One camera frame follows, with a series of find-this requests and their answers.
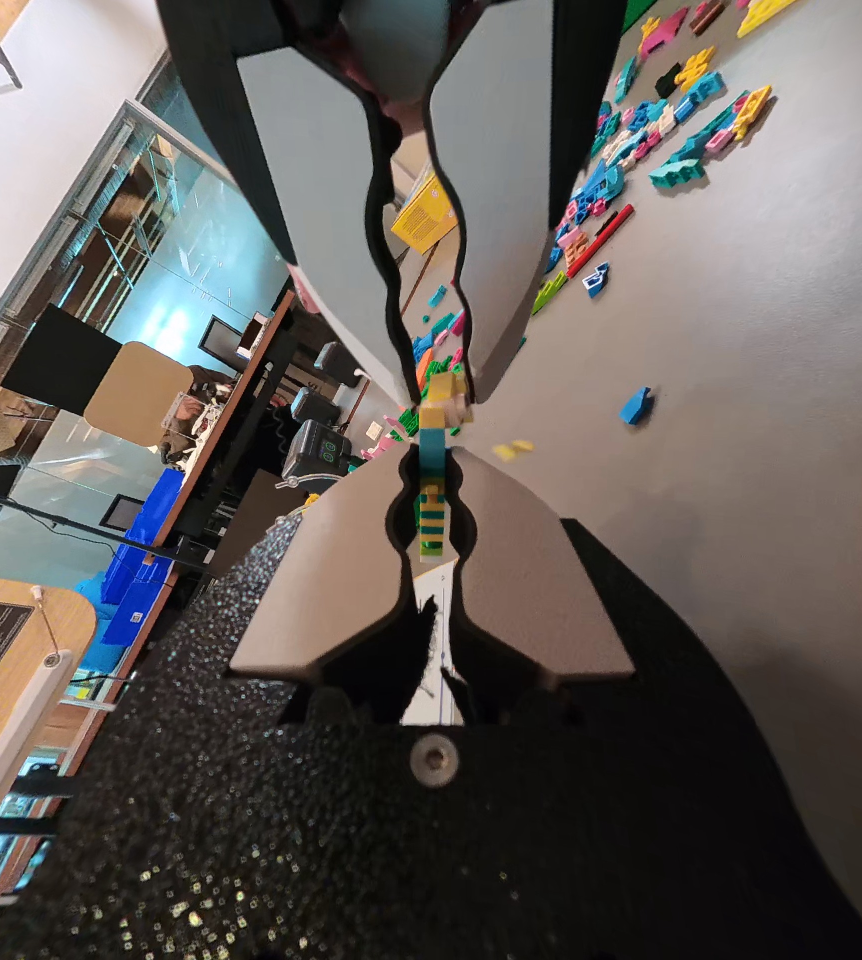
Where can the striped toy brick fish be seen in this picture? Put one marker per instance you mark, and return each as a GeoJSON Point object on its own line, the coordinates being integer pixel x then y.
{"type": "Point", "coordinates": [431, 510]}

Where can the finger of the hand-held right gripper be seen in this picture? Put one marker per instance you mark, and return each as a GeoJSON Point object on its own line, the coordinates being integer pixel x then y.
{"type": "Point", "coordinates": [318, 187]}
{"type": "Point", "coordinates": [506, 187]}

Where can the blue slope brick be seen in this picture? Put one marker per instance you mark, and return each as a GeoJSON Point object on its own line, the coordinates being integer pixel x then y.
{"type": "Point", "coordinates": [636, 407]}

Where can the orange brick separator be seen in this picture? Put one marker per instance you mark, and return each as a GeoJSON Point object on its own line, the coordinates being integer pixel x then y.
{"type": "Point", "coordinates": [423, 373]}

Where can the pile of green toy bricks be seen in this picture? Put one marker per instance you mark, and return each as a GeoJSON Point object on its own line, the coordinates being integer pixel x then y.
{"type": "Point", "coordinates": [410, 418]}

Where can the instruction booklet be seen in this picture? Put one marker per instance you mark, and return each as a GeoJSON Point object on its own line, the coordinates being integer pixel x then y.
{"type": "Point", "coordinates": [442, 592]}

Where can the heap of mixed colourful bricks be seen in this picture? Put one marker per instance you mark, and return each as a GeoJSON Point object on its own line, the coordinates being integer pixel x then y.
{"type": "Point", "coordinates": [677, 174]}

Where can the white box device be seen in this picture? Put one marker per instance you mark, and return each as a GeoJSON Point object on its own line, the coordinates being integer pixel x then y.
{"type": "Point", "coordinates": [254, 336]}

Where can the yellow toy brick box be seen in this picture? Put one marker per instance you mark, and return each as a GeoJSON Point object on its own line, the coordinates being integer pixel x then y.
{"type": "Point", "coordinates": [423, 214]}

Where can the yellow slope brick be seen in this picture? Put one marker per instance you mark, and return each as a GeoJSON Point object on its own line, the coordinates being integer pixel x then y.
{"type": "Point", "coordinates": [513, 450]}

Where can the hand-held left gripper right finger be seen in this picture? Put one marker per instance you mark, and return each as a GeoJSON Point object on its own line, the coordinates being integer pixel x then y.
{"type": "Point", "coordinates": [543, 585]}

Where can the large black power station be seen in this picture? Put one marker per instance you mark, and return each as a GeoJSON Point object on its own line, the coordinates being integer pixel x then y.
{"type": "Point", "coordinates": [318, 454]}

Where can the red long brick bar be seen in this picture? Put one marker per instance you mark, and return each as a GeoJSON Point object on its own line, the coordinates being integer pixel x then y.
{"type": "Point", "coordinates": [602, 240]}

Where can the black panel screen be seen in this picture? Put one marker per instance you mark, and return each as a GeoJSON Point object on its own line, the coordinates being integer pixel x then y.
{"type": "Point", "coordinates": [55, 360]}

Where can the brown cardboard box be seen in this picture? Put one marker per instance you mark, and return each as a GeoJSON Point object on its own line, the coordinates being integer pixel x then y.
{"type": "Point", "coordinates": [250, 517]}

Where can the lime green leaf bricks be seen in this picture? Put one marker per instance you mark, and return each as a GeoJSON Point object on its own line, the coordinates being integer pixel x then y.
{"type": "Point", "coordinates": [548, 292]}

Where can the blue plastic crates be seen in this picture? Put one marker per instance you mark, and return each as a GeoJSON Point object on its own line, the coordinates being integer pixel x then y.
{"type": "Point", "coordinates": [145, 517]}

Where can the white square plate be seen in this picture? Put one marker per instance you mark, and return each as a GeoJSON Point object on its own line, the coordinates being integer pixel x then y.
{"type": "Point", "coordinates": [374, 430]}

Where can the brown top desk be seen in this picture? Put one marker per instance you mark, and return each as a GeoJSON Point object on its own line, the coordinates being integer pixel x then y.
{"type": "Point", "coordinates": [250, 420]}

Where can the dark framed monitor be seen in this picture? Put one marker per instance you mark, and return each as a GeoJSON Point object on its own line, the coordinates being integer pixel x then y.
{"type": "Point", "coordinates": [220, 337]}

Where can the tan rounded chair back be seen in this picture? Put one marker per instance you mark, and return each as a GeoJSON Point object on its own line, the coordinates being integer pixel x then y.
{"type": "Point", "coordinates": [138, 394]}

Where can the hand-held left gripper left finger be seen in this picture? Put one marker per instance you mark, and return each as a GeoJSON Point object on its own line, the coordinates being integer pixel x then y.
{"type": "Point", "coordinates": [326, 585]}

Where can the yellow tan brick fish head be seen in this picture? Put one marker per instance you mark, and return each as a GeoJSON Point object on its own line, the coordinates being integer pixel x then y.
{"type": "Point", "coordinates": [442, 397]}

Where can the blue window brick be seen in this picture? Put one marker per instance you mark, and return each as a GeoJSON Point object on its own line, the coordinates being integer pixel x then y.
{"type": "Point", "coordinates": [597, 279]}

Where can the scattered blue pink toy bricks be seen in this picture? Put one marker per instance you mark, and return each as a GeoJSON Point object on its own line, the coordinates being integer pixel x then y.
{"type": "Point", "coordinates": [438, 296]}

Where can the grey desk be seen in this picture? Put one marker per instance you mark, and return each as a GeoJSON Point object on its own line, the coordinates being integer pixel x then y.
{"type": "Point", "coordinates": [738, 375]}

